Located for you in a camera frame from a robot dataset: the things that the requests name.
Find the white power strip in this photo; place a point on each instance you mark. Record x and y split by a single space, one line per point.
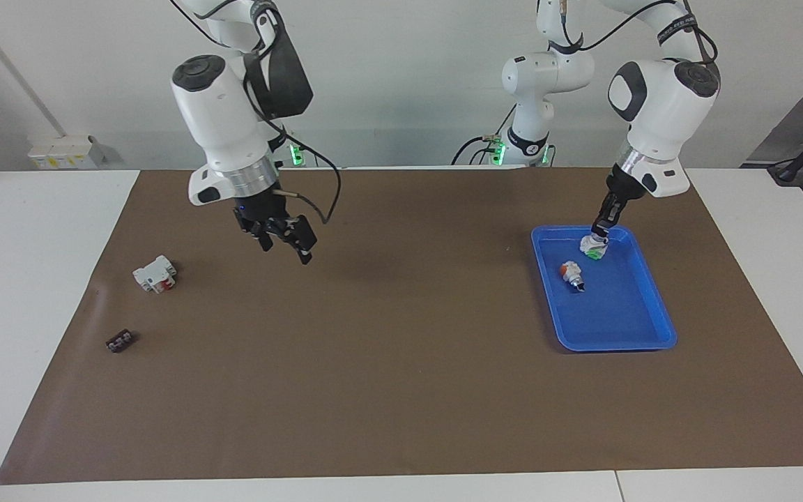
60 153

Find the brown table mat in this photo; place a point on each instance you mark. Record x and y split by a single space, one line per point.
401 348

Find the white circuit breaker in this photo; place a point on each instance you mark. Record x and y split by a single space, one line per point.
150 274

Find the white green rotary switch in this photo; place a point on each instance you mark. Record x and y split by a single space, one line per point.
595 255

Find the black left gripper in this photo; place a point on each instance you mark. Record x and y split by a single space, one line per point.
621 192

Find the blue plastic tray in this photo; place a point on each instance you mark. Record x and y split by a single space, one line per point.
617 314

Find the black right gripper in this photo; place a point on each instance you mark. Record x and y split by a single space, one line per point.
258 209

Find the small black terminal block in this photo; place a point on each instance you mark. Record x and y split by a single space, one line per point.
120 341

